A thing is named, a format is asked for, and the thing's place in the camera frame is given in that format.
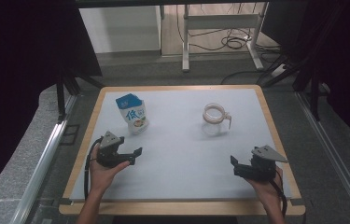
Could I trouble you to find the white metal desk frame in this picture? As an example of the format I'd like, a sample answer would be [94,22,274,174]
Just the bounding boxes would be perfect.
[181,2,271,74]

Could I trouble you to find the black floor cable bundle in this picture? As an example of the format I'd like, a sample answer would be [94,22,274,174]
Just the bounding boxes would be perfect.
[175,3,283,87]

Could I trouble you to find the aluminium floor rail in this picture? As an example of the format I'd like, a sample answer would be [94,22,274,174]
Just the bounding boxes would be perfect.
[295,91,350,224]
[8,92,79,224]
[315,117,350,203]

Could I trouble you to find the person's right hand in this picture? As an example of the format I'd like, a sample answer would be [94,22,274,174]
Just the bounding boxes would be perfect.
[245,165,285,210]

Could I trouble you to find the dark curtain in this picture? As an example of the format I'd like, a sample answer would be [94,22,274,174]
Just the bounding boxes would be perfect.
[0,0,103,207]
[300,0,350,151]

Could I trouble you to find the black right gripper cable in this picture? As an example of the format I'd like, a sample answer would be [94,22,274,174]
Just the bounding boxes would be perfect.
[269,178,289,218]

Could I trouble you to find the wooden framed white work board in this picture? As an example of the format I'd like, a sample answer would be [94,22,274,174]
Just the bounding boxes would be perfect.
[68,88,294,202]

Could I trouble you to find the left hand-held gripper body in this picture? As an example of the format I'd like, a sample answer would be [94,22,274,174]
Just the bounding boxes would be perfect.
[96,130,133,169]

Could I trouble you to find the white cabinet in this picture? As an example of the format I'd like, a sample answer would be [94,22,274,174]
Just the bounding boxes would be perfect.
[78,5,162,55]

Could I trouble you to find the white power strip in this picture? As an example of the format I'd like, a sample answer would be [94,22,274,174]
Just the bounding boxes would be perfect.
[270,63,287,77]

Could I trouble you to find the blue and white pouch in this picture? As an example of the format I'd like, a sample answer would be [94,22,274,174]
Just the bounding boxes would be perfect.
[115,92,150,135]

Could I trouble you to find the black metal stand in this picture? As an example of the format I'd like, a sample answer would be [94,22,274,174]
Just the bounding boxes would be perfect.
[256,51,324,122]
[55,66,105,122]

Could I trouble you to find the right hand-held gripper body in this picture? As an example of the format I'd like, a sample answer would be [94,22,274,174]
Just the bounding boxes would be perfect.
[249,145,289,182]

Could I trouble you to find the black corner tape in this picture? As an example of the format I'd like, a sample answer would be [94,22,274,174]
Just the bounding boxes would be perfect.
[52,197,73,207]

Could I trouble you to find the person's left hand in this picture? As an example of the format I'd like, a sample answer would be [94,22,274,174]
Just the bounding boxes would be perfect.
[88,146,131,196]

